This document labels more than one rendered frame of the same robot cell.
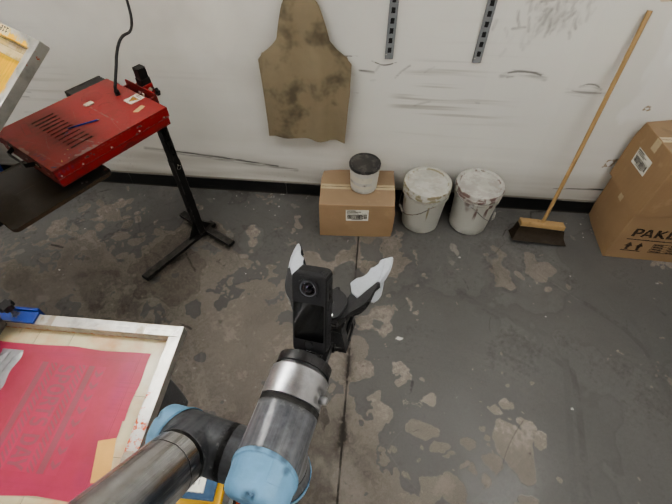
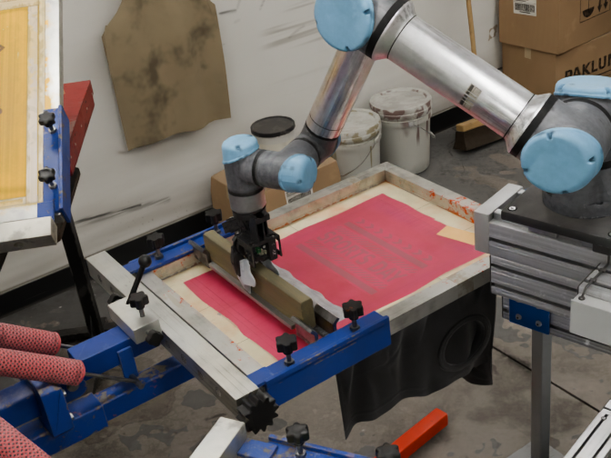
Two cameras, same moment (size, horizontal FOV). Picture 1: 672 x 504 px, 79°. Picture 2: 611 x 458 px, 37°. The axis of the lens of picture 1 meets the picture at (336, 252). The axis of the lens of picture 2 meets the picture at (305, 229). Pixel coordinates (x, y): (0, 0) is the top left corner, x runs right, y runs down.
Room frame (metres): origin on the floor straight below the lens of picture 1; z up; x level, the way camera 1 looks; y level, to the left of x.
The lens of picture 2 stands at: (-1.01, 2.04, 2.08)
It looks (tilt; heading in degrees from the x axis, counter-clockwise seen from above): 29 degrees down; 323
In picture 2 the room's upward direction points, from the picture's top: 8 degrees counter-clockwise
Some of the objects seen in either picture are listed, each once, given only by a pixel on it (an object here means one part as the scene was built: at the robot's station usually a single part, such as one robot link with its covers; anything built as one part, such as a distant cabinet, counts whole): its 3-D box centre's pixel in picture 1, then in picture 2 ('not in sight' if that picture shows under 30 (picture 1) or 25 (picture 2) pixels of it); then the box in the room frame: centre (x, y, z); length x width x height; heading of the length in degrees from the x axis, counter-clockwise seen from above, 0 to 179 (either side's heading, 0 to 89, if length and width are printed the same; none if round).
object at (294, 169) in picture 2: not in sight; (289, 167); (0.31, 1.07, 1.30); 0.11 x 0.11 x 0.08; 21
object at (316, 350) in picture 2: not in sight; (324, 356); (0.14, 1.17, 0.97); 0.30 x 0.05 x 0.07; 85
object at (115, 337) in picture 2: not in sight; (114, 347); (0.45, 1.46, 1.02); 0.17 x 0.06 x 0.05; 85
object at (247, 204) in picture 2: not in sight; (248, 197); (0.40, 1.12, 1.23); 0.08 x 0.08 x 0.05
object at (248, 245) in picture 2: not in sight; (254, 233); (0.39, 1.12, 1.15); 0.09 x 0.08 x 0.12; 175
